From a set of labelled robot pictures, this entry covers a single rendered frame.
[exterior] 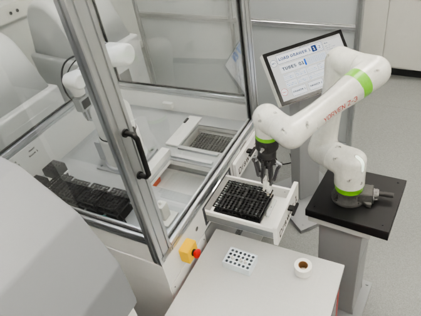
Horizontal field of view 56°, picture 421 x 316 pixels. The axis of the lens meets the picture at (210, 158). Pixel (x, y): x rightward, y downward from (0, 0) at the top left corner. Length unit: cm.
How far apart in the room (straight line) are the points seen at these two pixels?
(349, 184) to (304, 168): 102
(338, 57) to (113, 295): 124
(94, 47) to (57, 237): 50
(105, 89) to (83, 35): 15
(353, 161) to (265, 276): 59
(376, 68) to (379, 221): 64
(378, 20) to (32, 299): 400
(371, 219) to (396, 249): 99
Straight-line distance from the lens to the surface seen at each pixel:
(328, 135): 181
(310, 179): 288
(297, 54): 236
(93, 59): 106
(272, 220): 176
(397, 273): 269
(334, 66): 170
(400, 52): 443
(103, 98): 109
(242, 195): 179
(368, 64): 160
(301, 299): 162
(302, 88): 231
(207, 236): 184
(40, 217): 78
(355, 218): 183
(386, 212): 187
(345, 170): 175
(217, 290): 166
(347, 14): 299
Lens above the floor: 215
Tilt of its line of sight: 38 degrees down
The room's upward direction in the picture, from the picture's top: 11 degrees counter-clockwise
